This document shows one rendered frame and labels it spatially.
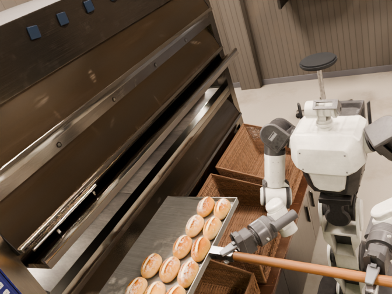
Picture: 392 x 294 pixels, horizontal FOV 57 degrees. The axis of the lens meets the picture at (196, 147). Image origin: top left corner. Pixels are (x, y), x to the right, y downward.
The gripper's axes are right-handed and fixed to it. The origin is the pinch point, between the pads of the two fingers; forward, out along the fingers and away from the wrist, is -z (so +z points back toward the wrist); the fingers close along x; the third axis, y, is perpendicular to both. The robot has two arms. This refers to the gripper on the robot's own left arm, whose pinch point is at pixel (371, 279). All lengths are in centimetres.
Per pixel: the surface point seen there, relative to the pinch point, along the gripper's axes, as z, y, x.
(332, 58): 282, 104, 54
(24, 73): -7, 106, -72
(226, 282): 16, 77, 59
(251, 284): 14, 59, 50
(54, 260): -41, 86, -20
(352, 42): 389, 115, 82
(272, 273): 32, 59, 64
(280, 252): 46, 61, 64
